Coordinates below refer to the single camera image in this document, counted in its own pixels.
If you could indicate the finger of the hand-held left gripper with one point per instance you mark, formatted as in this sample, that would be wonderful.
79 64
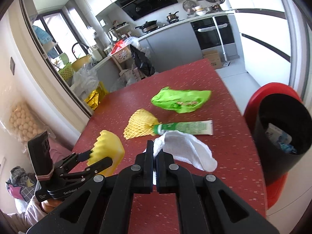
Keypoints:
73 158
97 167

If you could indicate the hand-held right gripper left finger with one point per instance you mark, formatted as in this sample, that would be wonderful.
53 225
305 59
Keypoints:
146 170

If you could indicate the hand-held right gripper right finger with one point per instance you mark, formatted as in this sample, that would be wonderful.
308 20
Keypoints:
162 173

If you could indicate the white paper towel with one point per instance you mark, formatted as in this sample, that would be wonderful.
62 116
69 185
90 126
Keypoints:
187 148

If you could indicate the yellow foam fruit net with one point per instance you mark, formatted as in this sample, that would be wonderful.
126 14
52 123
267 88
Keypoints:
139 125

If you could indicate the green and white tube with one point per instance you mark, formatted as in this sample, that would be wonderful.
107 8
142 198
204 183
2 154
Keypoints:
190 127

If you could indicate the green plastic packet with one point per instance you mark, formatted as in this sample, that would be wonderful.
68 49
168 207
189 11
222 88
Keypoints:
178 100

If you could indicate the black trash bin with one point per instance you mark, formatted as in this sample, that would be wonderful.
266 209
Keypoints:
275 168

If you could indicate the white and blue packet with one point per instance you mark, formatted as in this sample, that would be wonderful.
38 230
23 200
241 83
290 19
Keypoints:
277 134

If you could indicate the blue plastic packet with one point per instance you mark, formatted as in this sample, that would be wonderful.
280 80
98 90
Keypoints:
288 148

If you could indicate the person's left forearm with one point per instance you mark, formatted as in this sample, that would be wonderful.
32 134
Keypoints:
34 212

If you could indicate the patterned grey cloth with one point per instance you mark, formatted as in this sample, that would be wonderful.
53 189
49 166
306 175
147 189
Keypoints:
20 184

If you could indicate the clear bag of beige balls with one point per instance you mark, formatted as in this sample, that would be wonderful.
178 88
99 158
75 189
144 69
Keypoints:
24 121

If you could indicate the gold foil bag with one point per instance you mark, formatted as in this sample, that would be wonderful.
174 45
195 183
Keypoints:
96 96

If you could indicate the clear plastic bag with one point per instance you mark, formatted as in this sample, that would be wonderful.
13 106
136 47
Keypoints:
84 79

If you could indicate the yellow plastic basin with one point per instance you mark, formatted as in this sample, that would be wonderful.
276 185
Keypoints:
81 63

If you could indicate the black plastic bag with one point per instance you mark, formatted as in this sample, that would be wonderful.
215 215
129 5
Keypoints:
142 63

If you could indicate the black kitchen faucet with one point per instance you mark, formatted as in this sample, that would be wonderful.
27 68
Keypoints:
74 47

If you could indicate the red plastic stool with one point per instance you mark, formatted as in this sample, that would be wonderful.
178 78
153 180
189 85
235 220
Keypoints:
251 104

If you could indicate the beige perforated basket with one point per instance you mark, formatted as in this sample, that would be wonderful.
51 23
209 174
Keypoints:
121 56

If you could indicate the cardboard box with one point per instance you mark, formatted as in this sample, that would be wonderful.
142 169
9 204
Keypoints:
212 59

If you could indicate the white stick mop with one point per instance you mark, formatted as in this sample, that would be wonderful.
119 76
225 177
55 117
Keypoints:
220 41

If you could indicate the black wok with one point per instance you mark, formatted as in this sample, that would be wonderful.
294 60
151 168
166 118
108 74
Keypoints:
147 26

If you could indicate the black built-in oven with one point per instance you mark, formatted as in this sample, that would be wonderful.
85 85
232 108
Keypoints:
212 36

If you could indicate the steel cooking pot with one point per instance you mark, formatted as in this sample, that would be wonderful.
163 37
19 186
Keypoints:
172 17

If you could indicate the stacked bowls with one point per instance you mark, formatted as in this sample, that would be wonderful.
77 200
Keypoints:
200 11

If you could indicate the black range hood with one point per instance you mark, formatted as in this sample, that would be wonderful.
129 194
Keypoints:
146 0

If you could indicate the white refrigerator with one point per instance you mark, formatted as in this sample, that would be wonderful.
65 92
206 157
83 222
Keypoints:
263 29

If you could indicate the white rice cooker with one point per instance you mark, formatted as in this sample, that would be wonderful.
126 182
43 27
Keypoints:
225 4

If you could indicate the wall switch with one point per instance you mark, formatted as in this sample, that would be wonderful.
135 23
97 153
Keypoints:
12 65

